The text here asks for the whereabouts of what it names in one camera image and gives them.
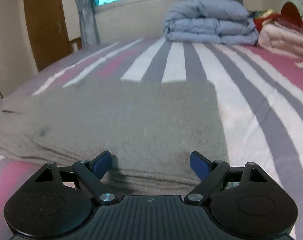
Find grey fleece pants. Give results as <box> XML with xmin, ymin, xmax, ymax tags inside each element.
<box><xmin>0</xmin><ymin>77</ymin><xmax>228</xmax><ymax>194</ymax></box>

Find striped pink grey bedsheet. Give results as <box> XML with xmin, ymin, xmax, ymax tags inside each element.
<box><xmin>0</xmin><ymin>37</ymin><xmax>303</xmax><ymax>239</ymax></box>

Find folded pink blanket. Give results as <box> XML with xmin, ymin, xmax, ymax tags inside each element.
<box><xmin>257</xmin><ymin>22</ymin><xmax>303</xmax><ymax>60</ymax></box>

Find grey blue curtain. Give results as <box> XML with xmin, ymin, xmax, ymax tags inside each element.
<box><xmin>75</xmin><ymin>0</ymin><xmax>100</xmax><ymax>47</ymax></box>

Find brown wooden door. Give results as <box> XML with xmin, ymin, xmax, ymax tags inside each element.
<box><xmin>23</xmin><ymin>0</ymin><xmax>72</xmax><ymax>71</ymax></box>

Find red patterned cloth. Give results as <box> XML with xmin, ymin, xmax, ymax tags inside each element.
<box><xmin>249</xmin><ymin>2</ymin><xmax>303</xmax><ymax>33</ymax></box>

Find wooden stool by door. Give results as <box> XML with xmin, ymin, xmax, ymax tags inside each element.
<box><xmin>70</xmin><ymin>37</ymin><xmax>83</xmax><ymax>52</ymax></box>

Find folded light blue duvet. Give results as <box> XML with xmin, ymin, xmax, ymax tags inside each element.
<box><xmin>164</xmin><ymin>0</ymin><xmax>259</xmax><ymax>46</ymax></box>

